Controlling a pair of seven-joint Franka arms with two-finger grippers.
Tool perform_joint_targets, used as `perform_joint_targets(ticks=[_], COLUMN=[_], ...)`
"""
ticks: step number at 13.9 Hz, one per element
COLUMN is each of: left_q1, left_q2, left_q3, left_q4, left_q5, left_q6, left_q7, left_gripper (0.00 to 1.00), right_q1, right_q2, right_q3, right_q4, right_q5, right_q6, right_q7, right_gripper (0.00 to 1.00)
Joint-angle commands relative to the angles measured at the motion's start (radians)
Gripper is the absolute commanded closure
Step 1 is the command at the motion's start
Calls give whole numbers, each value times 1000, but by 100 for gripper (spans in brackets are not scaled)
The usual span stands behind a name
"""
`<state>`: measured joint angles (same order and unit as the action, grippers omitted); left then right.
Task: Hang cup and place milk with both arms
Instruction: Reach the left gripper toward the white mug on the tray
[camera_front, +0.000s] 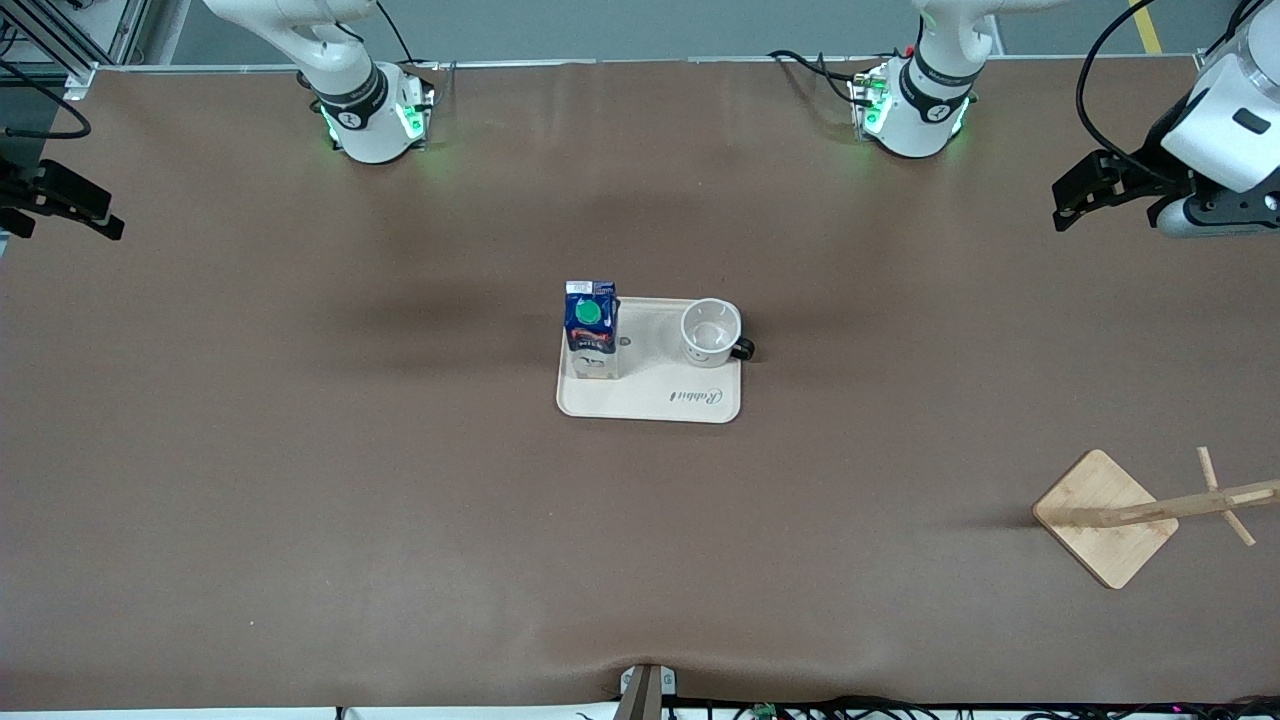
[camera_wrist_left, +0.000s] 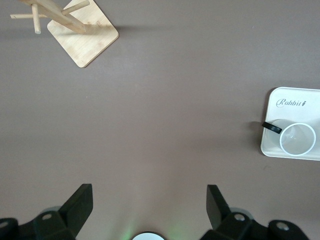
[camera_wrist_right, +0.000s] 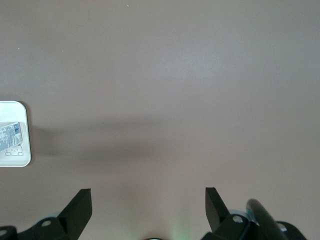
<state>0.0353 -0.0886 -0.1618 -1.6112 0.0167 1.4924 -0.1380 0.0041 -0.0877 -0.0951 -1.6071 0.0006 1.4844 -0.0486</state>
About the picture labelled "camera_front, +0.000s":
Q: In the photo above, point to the brown table cover mat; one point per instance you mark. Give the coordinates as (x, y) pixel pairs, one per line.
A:
(300, 500)

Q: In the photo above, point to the blue milk carton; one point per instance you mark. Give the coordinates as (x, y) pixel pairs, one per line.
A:
(590, 335)

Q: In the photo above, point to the wooden cup stand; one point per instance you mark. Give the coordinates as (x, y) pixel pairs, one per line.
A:
(1100, 520)

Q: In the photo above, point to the white smiley cup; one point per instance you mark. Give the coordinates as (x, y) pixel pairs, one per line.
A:
(712, 335)

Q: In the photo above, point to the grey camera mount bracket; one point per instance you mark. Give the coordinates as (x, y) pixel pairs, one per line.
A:
(645, 690)

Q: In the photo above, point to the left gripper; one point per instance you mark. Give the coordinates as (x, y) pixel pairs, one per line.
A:
(1150, 176)

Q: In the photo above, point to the cream rabbit print tray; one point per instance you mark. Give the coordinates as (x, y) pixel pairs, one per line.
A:
(670, 385)

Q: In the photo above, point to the aluminium corner frame rail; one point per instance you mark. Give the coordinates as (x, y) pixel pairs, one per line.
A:
(1205, 62)

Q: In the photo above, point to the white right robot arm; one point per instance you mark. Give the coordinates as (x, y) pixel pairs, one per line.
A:
(365, 120)

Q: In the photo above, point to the aluminium frame with struts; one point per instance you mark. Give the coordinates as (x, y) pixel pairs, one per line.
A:
(60, 45)

